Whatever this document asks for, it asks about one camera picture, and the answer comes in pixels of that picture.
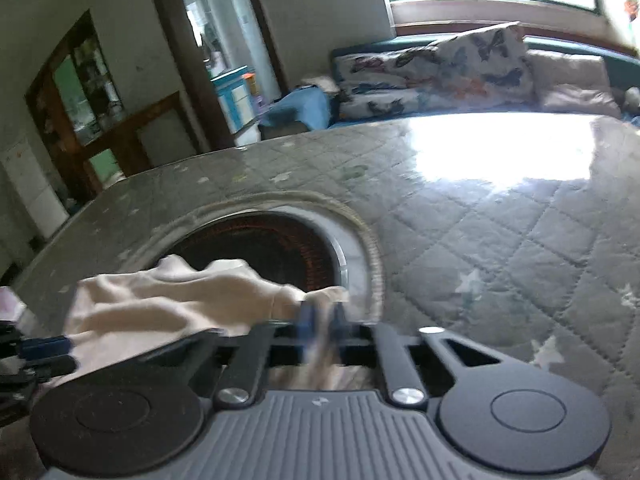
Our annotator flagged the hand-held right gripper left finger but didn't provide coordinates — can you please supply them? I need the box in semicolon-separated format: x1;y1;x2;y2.
132;302;321;409

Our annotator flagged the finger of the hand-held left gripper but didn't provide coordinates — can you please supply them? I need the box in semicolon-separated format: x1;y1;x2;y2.
0;356;77;401
0;321;73;359

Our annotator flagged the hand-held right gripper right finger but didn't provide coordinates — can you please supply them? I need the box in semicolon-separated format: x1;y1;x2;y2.
330;302;502;407

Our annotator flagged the cream cloth garment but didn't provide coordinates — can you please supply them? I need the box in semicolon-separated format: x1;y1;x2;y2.
47;254;376;392

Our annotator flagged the round black induction cooktop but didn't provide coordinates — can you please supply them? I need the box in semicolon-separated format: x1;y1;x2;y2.
164;211;352;295

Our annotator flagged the grey star quilted table cover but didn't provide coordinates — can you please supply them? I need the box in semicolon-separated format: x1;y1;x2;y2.
0;112;640;480

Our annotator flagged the blue cloth bundle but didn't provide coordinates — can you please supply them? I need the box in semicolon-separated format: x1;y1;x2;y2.
259;85;332;135

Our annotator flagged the teal cabinet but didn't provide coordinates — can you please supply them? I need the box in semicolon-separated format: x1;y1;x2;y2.
210;65;252;134

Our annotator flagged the dark wooden shelf cabinet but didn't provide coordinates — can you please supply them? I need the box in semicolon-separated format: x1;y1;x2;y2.
25;9;198;202

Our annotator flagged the square butterfly print cushion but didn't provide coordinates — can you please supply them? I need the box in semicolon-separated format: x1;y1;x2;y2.
434;22;533;107

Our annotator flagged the beige cushion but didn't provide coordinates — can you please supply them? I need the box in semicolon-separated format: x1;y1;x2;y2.
524;51;622;120

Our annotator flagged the teal sofa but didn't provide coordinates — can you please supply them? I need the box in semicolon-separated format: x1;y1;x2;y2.
330;34;640;131

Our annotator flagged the dark wooden door frame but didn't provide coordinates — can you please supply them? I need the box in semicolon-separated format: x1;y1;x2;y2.
142;0;290;152

